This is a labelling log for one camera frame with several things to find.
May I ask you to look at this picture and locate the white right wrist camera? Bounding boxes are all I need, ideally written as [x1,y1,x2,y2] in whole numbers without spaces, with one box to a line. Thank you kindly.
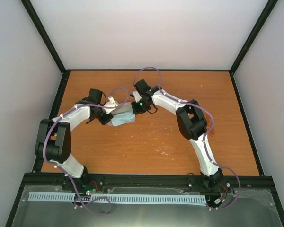
[131,91,142,103]

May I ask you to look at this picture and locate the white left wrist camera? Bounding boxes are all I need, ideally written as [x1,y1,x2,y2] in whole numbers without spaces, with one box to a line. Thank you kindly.
[103,96,124,114]

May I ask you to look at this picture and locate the light blue slotted cable duct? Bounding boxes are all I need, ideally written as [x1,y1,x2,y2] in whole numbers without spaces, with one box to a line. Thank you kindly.
[27,192,206,206]

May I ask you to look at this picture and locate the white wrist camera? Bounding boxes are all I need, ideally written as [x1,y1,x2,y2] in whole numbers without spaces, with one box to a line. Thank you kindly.
[103,96,124,114]
[131,91,142,103]

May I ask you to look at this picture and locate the black enclosure frame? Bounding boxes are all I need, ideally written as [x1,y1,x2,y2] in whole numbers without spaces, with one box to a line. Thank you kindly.
[4,0,284,227]

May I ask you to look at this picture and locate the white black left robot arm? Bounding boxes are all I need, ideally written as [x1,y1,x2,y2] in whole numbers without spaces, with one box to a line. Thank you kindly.
[35,89,118,191]

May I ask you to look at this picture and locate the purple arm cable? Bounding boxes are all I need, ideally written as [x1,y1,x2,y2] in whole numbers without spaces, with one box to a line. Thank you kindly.
[44,87,130,215]
[132,66,241,210]

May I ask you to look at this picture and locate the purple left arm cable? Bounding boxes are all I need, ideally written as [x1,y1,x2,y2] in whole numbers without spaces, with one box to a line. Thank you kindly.
[44,87,130,215]

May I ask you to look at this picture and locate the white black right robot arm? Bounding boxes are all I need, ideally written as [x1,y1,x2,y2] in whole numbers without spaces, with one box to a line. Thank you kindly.
[132,79,223,191]

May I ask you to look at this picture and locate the light blue cleaning cloth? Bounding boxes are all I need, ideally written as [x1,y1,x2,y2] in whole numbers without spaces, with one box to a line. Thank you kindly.
[108,105,136,127]

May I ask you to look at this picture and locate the clear acrylic front plate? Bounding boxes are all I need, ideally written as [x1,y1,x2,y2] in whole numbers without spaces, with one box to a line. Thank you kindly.
[12,186,282,227]

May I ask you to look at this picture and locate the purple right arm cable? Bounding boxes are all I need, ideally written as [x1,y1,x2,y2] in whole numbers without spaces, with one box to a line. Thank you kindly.
[132,66,241,210]

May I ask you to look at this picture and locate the clear orange-lens sunglasses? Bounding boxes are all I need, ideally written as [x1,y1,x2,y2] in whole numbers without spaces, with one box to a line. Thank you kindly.
[203,111,215,137]

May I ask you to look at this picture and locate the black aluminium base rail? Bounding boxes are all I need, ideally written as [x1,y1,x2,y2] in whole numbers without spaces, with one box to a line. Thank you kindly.
[20,172,275,193]

